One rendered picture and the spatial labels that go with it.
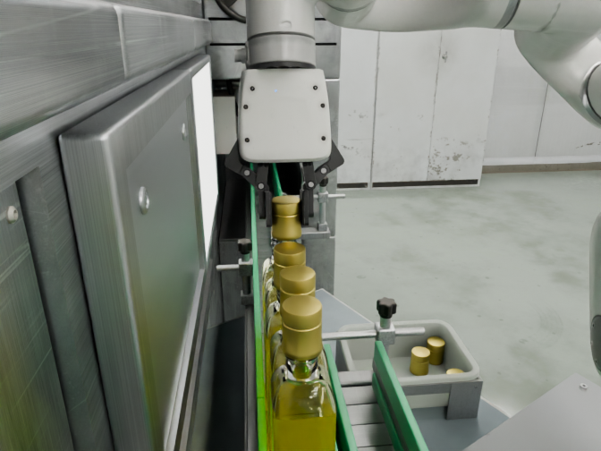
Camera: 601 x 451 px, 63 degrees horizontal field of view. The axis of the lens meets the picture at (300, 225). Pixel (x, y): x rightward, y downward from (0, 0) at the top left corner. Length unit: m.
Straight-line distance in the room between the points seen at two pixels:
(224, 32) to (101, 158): 1.15
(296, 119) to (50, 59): 0.32
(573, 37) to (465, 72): 3.95
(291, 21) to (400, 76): 3.87
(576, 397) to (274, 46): 0.73
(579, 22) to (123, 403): 0.57
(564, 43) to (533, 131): 4.86
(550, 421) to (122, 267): 0.72
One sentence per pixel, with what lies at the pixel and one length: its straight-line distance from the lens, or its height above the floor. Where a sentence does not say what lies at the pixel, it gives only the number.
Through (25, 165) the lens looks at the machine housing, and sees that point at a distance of 0.29.
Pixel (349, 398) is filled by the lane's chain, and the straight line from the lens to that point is 0.76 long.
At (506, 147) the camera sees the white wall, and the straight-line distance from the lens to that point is 5.43.
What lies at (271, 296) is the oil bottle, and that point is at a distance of 0.59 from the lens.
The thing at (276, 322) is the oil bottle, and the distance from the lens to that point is 0.54.
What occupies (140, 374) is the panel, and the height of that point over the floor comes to 1.15.
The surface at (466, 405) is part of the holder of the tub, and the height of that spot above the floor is 0.78.
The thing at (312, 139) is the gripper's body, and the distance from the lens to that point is 0.54.
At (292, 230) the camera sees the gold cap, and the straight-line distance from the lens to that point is 0.56.
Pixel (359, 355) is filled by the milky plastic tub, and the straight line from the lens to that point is 1.01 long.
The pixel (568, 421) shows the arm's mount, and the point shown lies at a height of 0.82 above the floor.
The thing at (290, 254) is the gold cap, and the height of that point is 1.16.
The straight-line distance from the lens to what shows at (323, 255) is 1.62.
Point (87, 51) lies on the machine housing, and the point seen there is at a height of 1.36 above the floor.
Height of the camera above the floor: 1.38
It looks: 22 degrees down
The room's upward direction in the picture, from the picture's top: straight up
